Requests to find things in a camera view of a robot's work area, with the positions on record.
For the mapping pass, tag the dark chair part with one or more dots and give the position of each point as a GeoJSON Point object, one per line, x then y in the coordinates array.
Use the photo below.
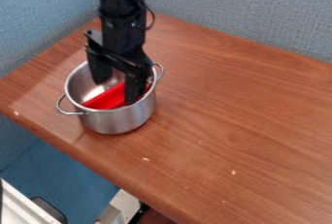
{"type": "Point", "coordinates": [49, 209]}

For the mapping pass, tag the red block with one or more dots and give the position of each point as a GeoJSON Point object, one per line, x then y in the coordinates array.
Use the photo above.
{"type": "Point", "coordinates": [108, 100]}

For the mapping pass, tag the stainless steel pot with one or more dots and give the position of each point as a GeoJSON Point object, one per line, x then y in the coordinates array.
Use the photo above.
{"type": "Point", "coordinates": [108, 122]}

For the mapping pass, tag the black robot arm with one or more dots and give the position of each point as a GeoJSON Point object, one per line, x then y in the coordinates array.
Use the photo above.
{"type": "Point", "coordinates": [121, 8]}

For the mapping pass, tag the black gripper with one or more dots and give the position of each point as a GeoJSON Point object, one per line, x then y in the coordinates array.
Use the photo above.
{"type": "Point", "coordinates": [115, 48]}

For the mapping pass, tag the table leg frame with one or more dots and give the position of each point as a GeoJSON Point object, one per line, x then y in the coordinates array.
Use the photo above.
{"type": "Point", "coordinates": [127, 210]}

